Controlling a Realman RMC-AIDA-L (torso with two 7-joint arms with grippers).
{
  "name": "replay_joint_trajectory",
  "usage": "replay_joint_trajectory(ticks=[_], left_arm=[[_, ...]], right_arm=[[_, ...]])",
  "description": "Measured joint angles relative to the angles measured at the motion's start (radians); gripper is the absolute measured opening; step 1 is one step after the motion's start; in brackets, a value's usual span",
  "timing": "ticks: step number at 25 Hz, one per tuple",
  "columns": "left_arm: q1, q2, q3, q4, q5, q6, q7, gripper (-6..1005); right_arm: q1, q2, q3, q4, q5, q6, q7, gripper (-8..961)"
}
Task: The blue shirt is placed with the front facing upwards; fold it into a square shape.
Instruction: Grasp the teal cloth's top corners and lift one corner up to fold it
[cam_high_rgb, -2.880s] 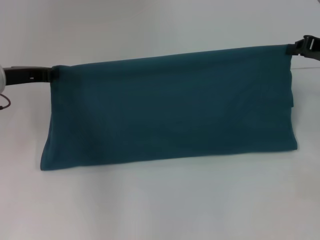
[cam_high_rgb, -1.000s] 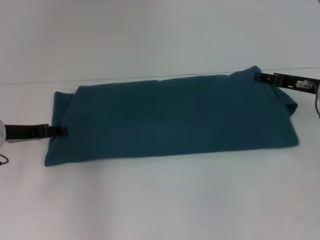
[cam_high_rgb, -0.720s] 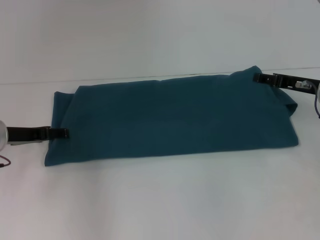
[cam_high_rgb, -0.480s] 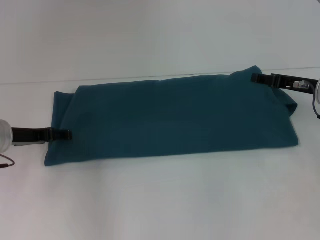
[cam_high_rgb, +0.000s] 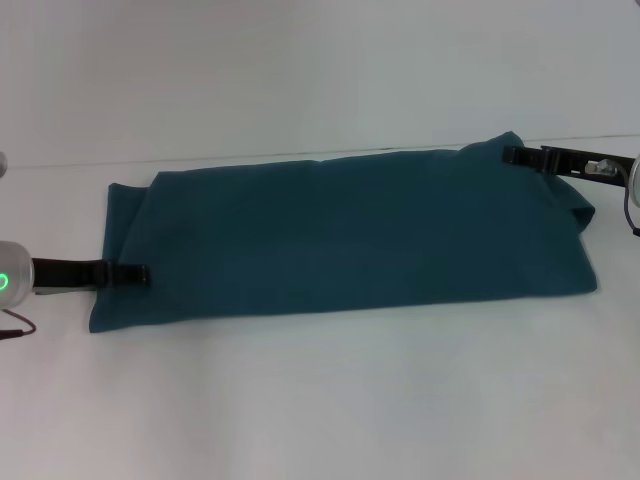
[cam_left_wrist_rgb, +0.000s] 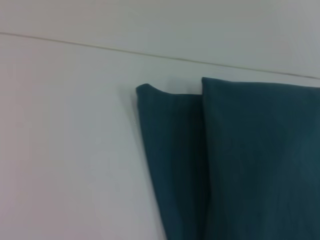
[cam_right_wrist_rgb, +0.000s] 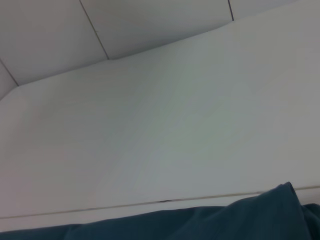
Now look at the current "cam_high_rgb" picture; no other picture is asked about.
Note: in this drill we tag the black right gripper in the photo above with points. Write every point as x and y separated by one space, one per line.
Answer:
585 162

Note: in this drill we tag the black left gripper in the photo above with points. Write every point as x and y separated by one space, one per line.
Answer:
65 275

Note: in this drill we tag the teal shirt with FREE print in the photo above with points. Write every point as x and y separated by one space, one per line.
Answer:
350 240

